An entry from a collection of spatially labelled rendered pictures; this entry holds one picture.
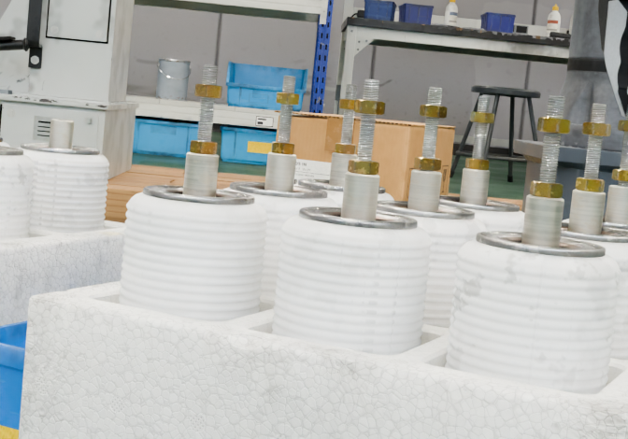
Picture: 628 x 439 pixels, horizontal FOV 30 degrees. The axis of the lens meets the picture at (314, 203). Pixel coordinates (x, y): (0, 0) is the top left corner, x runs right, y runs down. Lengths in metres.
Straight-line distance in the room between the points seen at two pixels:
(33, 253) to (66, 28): 1.85
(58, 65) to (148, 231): 2.10
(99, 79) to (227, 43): 6.30
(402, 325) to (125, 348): 0.17
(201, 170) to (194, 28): 8.35
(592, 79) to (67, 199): 0.58
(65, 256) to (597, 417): 0.57
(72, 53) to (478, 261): 2.23
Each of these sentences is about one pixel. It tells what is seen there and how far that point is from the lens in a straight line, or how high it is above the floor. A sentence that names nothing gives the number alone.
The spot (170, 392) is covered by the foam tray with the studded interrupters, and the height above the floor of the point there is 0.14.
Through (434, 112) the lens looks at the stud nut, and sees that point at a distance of 0.84.
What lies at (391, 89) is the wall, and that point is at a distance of 9.12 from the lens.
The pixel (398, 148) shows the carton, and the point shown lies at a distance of 1.89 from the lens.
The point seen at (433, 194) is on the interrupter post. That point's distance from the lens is 0.84.
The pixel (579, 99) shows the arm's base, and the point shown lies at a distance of 1.33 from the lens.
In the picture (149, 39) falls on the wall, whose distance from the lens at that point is 9.15.
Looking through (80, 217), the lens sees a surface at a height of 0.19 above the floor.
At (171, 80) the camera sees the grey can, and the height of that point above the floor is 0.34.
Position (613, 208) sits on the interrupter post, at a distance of 0.93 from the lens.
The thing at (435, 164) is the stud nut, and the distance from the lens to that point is 0.84.
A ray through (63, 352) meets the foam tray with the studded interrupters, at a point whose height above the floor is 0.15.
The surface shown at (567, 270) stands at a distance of 0.67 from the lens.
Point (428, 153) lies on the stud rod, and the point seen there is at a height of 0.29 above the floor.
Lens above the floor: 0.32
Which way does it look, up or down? 5 degrees down
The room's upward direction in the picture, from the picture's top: 6 degrees clockwise
